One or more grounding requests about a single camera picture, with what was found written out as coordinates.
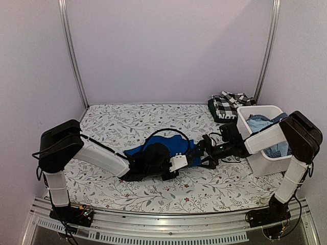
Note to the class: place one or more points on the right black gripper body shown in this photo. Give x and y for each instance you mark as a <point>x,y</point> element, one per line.
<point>224,151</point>

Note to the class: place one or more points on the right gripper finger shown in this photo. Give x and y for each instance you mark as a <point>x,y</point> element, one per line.
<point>201,148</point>
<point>208,163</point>

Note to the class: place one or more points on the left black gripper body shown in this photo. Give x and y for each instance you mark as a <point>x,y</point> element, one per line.
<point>152,172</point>

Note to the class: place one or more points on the blue pleated skirt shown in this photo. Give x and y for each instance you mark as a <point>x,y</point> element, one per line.
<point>175,144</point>

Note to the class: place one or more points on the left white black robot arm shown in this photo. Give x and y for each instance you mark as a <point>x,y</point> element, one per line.
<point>65,142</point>

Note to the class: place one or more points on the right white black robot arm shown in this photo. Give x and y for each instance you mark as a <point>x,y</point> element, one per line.
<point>271,140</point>

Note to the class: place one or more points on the floral patterned table mat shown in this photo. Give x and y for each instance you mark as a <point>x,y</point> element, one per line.
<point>230,186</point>

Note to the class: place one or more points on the light blue shirt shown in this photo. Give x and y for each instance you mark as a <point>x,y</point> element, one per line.
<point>278,150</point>

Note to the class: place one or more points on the dark green printed garment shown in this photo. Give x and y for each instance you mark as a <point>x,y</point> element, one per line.
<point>222,116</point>

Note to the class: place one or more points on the dark blue checkered garment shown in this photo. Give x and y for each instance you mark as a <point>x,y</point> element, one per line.
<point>275,120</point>

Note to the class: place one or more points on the black white checkered garment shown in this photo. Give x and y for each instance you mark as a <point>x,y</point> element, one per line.
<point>238,99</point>

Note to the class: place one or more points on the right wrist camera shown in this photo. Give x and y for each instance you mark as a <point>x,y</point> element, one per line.
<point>207,139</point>

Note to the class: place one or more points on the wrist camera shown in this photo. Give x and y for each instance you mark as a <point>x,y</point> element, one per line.
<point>207,139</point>
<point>177,162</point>

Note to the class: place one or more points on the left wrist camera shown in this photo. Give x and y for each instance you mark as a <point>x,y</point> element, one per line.
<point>177,162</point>

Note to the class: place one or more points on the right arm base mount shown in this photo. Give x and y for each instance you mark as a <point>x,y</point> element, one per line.
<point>275,212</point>

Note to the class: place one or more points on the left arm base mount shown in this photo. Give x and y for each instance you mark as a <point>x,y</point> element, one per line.
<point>80,216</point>

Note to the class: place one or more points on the right aluminium frame post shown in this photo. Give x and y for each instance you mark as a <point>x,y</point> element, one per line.
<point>269,48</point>

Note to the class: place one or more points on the aluminium frame post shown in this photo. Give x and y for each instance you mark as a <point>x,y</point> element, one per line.
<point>71,52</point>
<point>269,48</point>

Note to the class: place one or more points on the left aluminium frame post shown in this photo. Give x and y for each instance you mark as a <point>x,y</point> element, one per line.
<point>71,52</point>

